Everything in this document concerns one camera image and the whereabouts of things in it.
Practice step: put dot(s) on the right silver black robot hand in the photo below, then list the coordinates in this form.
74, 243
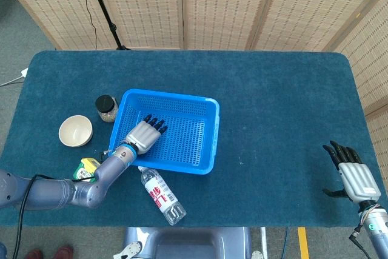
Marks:
357, 183

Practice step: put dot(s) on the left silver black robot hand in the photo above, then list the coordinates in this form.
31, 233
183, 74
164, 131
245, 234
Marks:
145, 136

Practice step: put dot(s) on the clear jar with black lid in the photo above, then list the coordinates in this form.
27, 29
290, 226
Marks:
105, 105

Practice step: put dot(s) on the clear plastic water bottle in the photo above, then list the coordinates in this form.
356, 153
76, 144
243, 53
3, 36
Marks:
160, 195

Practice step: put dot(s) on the beige round bowl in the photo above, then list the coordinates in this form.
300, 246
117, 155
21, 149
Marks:
75, 130

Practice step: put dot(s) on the green yellow lid container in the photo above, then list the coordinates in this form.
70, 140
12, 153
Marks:
83, 169

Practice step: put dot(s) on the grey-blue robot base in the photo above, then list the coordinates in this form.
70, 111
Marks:
188, 240

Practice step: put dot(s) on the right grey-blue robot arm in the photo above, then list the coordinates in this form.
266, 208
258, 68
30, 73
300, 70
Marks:
377, 234

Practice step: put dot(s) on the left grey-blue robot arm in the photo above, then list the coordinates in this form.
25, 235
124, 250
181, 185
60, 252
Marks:
91, 190

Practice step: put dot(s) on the blue perforated plastic basket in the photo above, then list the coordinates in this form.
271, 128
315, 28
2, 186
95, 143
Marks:
188, 143

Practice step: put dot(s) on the yellow floor tape strip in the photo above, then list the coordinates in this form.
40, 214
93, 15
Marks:
303, 244

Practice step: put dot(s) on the white floor strip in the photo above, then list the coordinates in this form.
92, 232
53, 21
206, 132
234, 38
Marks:
264, 240

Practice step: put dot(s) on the teal table carpet mat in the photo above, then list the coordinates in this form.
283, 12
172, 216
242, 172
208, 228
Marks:
272, 113

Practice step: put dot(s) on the black tripod stand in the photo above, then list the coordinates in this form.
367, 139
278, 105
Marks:
104, 13

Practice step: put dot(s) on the white power adapter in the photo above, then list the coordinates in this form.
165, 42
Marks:
24, 72

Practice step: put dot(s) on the red shoe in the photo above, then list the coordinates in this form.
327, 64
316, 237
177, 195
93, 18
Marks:
34, 254
63, 253

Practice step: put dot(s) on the white perforated metal bracket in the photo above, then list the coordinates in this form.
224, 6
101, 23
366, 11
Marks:
130, 249
257, 255

